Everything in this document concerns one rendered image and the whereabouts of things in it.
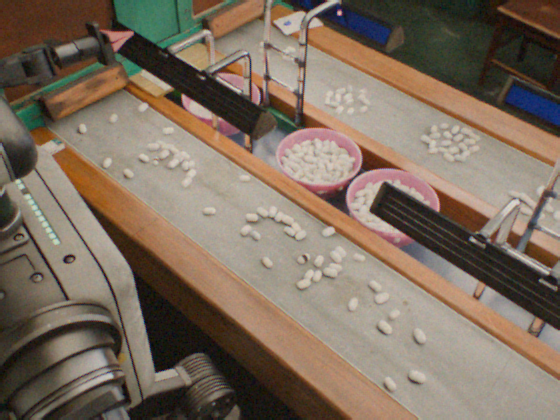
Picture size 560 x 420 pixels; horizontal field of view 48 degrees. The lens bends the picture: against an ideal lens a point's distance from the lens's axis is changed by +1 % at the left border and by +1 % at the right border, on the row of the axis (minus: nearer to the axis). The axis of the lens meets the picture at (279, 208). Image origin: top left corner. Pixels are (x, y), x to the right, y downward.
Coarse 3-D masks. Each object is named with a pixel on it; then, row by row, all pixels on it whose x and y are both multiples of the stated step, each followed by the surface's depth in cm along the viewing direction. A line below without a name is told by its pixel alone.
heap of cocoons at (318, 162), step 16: (304, 144) 202; (320, 144) 202; (336, 144) 204; (288, 160) 198; (304, 160) 198; (320, 160) 197; (336, 160) 198; (352, 160) 197; (304, 176) 193; (320, 176) 192; (336, 176) 192; (320, 192) 189
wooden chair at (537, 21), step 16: (512, 0) 328; (528, 0) 328; (544, 0) 329; (512, 16) 317; (528, 16) 317; (544, 16) 318; (496, 32) 330; (528, 32) 316; (544, 32) 308; (496, 48) 337; (544, 48) 355; (496, 64) 340; (480, 80) 352; (528, 80) 329
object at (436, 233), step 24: (384, 192) 137; (384, 216) 137; (408, 216) 134; (432, 216) 131; (432, 240) 131; (456, 240) 129; (480, 240) 126; (456, 264) 129; (480, 264) 126; (504, 264) 124; (504, 288) 124; (528, 288) 122; (552, 312) 119
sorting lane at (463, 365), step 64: (64, 128) 205; (128, 128) 206; (192, 192) 186; (256, 192) 187; (256, 256) 169; (320, 320) 156; (384, 320) 156; (448, 320) 157; (384, 384) 144; (448, 384) 145; (512, 384) 145
